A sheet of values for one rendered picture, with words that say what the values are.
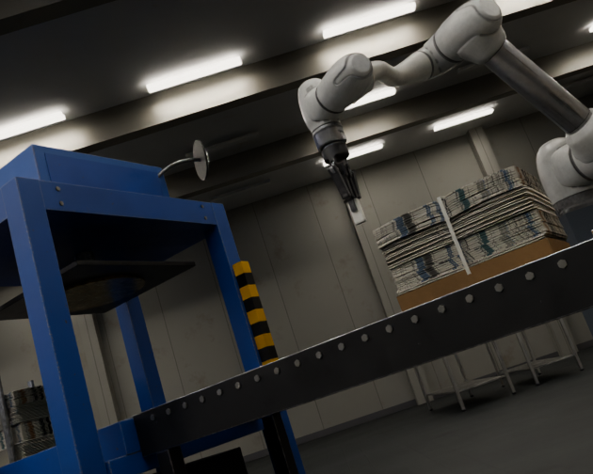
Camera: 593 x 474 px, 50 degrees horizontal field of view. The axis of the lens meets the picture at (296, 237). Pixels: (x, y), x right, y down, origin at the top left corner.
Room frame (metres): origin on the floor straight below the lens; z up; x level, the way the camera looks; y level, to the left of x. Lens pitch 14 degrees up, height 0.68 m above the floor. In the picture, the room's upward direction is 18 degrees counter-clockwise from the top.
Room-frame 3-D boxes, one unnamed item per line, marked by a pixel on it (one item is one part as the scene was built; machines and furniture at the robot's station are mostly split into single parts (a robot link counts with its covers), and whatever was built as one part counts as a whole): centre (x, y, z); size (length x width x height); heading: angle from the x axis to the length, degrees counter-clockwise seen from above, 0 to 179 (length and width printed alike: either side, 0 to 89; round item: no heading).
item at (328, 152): (1.74, -0.18, 1.29); 0.08 x 0.07 x 0.09; 150
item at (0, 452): (2.58, 1.27, 0.93); 0.38 x 0.30 x 0.26; 60
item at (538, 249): (1.54, -0.51, 0.83); 0.29 x 0.16 x 0.04; 151
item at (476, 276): (1.60, -0.42, 0.83); 0.28 x 0.06 x 0.04; 151
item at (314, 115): (1.72, -0.19, 1.47); 0.13 x 0.11 x 0.16; 30
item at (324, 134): (1.73, -0.18, 1.36); 0.09 x 0.09 x 0.06
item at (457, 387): (9.27, -1.52, 0.53); 2.04 x 0.77 x 1.05; 5
